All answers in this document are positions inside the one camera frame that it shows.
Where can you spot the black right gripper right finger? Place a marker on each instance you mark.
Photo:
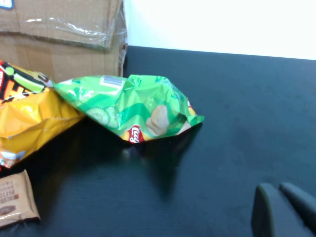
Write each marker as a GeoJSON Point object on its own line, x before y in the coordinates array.
{"type": "Point", "coordinates": [302, 202]}

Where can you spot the brown biscuit pack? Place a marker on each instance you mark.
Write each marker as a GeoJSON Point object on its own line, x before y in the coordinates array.
{"type": "Point", "coordinates": [14, 200]}

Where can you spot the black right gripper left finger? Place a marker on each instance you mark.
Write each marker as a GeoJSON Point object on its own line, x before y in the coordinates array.
{"type": "Point", "coordinates": [271, 217]}

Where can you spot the tall taped cardboard box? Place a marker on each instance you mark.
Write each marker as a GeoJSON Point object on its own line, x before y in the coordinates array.
{"type": "Point", "coordinates": [61, 56]}

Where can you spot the crumpled green Lay's chip bag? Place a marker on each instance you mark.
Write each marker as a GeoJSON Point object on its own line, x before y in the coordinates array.
{"type": "Point", "coordinates": [133, 108]}

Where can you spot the yellow fries snack bag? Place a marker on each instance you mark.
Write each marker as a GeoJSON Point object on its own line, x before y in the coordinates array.
{"type": "Point", "coordinates": [32, 116]}

